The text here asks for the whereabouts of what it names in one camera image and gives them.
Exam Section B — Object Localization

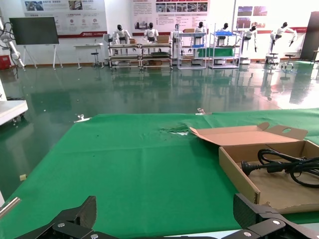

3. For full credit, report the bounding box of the black display on white stand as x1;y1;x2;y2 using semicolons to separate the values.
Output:
8;16;63;70

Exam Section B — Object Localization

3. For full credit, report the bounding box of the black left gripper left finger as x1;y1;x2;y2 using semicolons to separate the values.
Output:
14;195;113;239

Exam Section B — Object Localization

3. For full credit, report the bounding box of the white wall poster red stripe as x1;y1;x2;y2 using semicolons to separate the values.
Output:
23;0;108;38

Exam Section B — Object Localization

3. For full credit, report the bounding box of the wall poster with photo row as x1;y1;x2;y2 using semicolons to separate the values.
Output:
131;0;211;37

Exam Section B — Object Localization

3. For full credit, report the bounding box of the white wheeled cart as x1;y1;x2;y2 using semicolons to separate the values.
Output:
0;99;28;126

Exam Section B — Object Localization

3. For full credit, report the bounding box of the small white table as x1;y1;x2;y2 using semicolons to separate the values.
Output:
73;42;105;71

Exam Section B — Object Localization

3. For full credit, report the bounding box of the black power cable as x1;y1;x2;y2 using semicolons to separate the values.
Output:
241;148;319;189

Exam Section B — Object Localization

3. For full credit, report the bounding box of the cardboard box with torn rim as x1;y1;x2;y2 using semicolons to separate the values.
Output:
189;121;319;215

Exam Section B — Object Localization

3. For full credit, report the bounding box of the green panel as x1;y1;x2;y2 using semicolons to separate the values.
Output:
196;47;235;59

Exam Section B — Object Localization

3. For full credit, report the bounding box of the green table cloth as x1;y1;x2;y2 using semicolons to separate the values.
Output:
0;108;319;239

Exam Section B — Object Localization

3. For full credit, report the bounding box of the dark brown door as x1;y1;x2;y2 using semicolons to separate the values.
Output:
300;10;319;61

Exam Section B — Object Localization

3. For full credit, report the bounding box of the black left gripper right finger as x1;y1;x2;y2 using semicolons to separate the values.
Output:
225;193;319;239

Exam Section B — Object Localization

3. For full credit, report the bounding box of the white metal shelf rack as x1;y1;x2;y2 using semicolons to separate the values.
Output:
176;31;208;70
208;23;242;70

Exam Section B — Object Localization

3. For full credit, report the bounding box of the black round stool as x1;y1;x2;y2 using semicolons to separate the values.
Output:
90;52;105;69
265;52;280;66
281;53;298;72

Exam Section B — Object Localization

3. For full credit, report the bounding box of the red floor cabinet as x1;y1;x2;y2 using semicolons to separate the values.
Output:
0;55;12;71

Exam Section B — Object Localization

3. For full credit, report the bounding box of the white tube workbench rack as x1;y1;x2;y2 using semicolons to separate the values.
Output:
140;42;173;71
108;43;143;71

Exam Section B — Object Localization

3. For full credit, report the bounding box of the wall poster with landscape photos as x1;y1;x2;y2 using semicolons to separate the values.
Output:
235;5;308;32

